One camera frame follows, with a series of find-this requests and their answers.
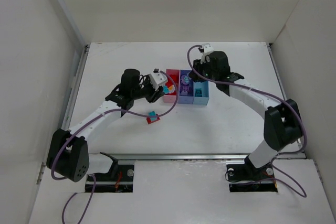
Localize red lego plate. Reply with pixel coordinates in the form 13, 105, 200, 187
146, 116, 160, 124

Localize purple lotus lego piece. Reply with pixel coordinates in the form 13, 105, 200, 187
180, 74, 191, 86

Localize dark purple lego bricks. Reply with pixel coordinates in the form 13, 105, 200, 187
180, 84, 193, 97

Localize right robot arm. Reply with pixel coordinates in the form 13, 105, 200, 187
188, 51, 307, 180

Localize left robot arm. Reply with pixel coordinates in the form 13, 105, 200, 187
46, 69, 168, 182

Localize light blue bin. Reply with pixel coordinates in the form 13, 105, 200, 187
193, 81, 209, 106

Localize pink bin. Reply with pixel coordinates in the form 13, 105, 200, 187
163, 69, 180, 103

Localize dark blue bin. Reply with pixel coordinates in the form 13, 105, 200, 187
178, 70, 194, 104

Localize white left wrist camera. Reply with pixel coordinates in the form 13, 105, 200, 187
149, 69, 168, 90

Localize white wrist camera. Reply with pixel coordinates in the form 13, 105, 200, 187
199, 43, 214, 64
149, 69, 168, 90

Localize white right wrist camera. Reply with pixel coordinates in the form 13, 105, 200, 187
199, 43, 214, 64

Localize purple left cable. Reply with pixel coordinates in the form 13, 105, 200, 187
50, 70, 181, 224

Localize purple cable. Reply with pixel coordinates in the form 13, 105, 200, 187
186, 44, 308, 198
50, 70, 181, 224

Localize aluminium frame rail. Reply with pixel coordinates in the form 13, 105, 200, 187
50, 45, 90, 143

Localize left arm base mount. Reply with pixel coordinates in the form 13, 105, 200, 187
94, 162, 135, 193

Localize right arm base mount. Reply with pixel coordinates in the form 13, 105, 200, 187
225, 164, 278, 193

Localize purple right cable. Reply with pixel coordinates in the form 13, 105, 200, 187
186, 44, 308, 198

